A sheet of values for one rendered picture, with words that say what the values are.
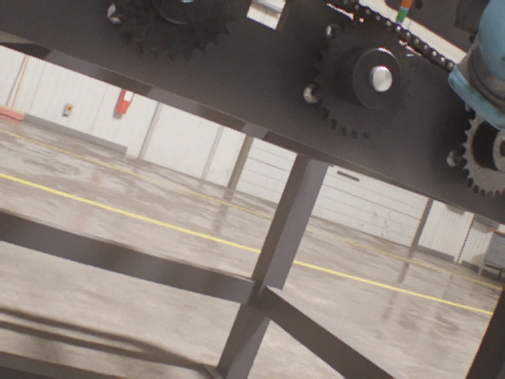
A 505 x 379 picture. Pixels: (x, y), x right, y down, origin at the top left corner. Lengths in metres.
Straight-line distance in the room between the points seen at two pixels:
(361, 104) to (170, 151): 9.63
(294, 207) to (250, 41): 1.20
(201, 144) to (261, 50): 9.76
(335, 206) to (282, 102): 11.11
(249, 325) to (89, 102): 8.21
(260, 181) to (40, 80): 3.91
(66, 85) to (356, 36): 9.19
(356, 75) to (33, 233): 1.14
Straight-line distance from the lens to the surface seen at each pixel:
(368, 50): 0.92
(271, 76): 0.93
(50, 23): 0.83
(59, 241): 1.85
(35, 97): 9.98
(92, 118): 10.16
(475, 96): 0.72
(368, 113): 0.96
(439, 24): 1.12
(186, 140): 10.57
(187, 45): 0.83
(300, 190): 2.06
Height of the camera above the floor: 0.71
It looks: 3 degrees down
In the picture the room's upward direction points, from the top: 20 degrees clockwise
